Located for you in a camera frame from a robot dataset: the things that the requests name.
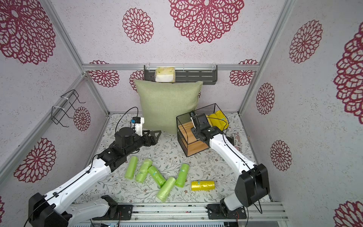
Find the green roll middle diagonal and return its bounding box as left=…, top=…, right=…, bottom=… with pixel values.
left=148, top=165, right=166, bottom=188

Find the green cushion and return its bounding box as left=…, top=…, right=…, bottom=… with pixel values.
left=134, top=79, right=203, bottom=134

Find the metal base rail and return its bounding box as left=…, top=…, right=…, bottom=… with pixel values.
left=78, top=202, right=291, bottom=227

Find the green roll right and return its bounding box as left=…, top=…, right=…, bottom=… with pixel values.
left=175, top=164, right=190, bottom=188

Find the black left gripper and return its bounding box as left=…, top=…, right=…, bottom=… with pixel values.
left=125, top=130, right=162, bottom=157

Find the green roll far left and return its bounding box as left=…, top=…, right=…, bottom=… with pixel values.
left=124, top=156, right=139, bottom=180

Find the white yellow sponge pack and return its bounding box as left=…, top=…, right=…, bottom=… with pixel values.
left=155, top=67, right=176, bottom=83

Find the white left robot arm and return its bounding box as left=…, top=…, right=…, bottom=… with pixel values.
left=26, top=127, right=161, bottom=227

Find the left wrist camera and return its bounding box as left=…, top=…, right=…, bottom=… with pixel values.
left=131, top=117, right=145, bottom=137

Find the green roll front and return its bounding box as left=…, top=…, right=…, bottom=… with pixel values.
left=156, top=177, right=176, bottom=202

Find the green roll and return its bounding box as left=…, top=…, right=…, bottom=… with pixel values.
left=175, top=164, right=190, bottom=188
left=156, top=177, right=176, bottom=202
left=135, top=159, right=153, bottom=183
left=124, top=156, right=139, bottom=180

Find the yellow roll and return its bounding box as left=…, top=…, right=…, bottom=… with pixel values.
left=191, top=181, right=215, bottom=191
left=207, top=110, right=229, bottom=131

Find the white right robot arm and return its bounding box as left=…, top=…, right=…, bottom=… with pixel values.
left=190, top=111, right=270, bottom=215

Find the grey wall rack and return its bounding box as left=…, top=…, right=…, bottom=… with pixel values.
left=144, top=65, right=217, bottom=85

